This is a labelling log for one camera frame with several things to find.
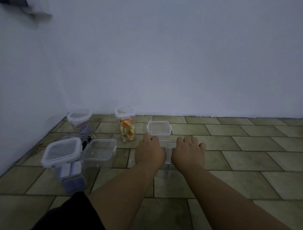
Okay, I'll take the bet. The person's right hand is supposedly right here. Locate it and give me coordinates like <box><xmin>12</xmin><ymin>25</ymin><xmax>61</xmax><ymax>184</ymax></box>
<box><xmin>171</xmin><ymin>135</ymin><xmax>206</xmax><ymax>175</ymax></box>

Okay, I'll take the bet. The person's left hand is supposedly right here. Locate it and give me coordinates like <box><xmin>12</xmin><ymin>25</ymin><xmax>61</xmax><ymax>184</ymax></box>
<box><xmin>134</xmin><ymin>132</ymin><xmax>167</xmax><ymax>173</ymax></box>

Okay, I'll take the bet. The small clear plastic container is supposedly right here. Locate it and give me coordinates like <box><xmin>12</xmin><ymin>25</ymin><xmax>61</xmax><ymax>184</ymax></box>
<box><xmin>147</xmin><ymin>121</ymin><xmax>172</xmax><ymax>141</ymax></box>

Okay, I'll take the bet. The shallow rectangular clear container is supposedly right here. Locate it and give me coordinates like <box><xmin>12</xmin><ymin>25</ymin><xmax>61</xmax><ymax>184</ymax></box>
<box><xmin>158</xmin><ymin>139</ymin><xmax>178</xmax><ymax>164</ymax></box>

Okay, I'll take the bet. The tall clear jar with snacks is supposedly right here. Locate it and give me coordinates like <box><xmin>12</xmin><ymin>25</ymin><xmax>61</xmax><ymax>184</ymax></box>
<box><xmin>115</xmin><ymin>107</ymin><xmax>137</xmax><ymax>143</ymax></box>

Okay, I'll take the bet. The heap of colorful snack packets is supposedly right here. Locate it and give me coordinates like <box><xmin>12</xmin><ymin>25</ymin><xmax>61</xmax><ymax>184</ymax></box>
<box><xmin>119</xmin><ymin>118</ymin><xmax>136</xmax><ymax>142</ymax></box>

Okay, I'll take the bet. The small square white-rimmed lid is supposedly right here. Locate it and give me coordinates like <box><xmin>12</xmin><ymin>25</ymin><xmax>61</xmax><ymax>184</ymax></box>
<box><xmin>114</xmin><ymin>106</ymin><xmax>137</xmax><ymax>120</ymax></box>

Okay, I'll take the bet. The low square clear container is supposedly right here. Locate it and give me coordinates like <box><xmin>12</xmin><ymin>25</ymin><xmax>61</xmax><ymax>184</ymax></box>
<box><xmin>81</xmin><ymin>139</ymin><xmax>117</xmax><ymax>170</ymax></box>

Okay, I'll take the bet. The clear container black clip lid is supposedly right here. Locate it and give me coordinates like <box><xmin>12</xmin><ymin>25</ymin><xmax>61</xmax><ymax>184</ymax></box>
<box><xmin>57</xmin><ymin>133</ymin><xmax>90</xmax><ymax>145</ymax></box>

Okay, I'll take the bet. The large white-rimmed lid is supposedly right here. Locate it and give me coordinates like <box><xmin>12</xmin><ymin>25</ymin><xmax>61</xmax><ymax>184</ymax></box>
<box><xmin>41</xmin><ymin>137</ymin><xmax>84</xmax><ymax>169</ymax></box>

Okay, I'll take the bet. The large tall clear container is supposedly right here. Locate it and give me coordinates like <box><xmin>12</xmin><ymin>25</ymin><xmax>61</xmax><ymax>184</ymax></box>
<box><xmin>42</xmin><ymin>138</ymin><xmax>87</xmax><ymax>194</ymax></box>

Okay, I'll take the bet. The person's right forearm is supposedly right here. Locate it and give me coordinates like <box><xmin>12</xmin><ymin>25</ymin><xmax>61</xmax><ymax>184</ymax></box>
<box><xmin>183</xmin><ymin>166</ymin><xmax>292</xmax><ymax>230</ymax></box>

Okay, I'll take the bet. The person's left forearm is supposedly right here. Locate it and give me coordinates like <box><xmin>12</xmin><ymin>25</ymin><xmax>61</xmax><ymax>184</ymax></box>
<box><xmin>87</xmin><ymin>162</ymin><xmax>157</xmax><ymax>230</ymax></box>

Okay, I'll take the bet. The person's black clothing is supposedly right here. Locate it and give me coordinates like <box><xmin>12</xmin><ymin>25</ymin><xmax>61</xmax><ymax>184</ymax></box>
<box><xmin>31</xmin><ymin>191</ymin><xmax>106</xmax><ymax>230</ymax></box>

